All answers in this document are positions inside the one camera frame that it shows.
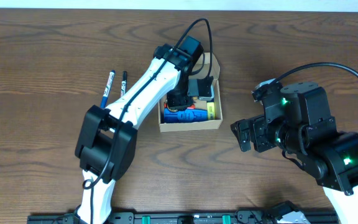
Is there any red marker pen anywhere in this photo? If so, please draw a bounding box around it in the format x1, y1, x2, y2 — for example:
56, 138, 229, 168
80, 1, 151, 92
187, 105, 196, 110

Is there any blue whiteboard marker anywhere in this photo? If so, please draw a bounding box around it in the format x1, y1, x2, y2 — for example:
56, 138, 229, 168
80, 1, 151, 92
100, 70, 116, 108

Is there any black mounting rail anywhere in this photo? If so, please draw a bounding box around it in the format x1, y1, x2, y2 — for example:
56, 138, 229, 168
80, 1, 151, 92
27, 200, 339, 224

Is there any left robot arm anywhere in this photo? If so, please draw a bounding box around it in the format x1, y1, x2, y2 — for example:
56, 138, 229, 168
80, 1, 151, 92
73, 42, 204, 223

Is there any yellow highlighter pen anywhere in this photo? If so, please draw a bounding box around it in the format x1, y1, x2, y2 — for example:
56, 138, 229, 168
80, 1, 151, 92
206, 102, 216, 120

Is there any blue utility knife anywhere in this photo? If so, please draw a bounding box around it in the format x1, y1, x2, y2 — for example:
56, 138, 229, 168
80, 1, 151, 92
163, 108, 208, 123

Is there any black whiteboard marker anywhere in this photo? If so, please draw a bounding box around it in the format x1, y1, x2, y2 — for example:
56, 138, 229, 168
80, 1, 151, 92
120, 71, 127, 97

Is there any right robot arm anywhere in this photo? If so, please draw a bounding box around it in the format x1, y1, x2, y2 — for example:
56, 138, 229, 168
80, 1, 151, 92
231, 82, 358, 223

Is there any open cardboard box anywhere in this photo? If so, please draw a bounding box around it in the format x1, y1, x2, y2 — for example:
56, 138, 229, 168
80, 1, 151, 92
158, 52, 223, 133

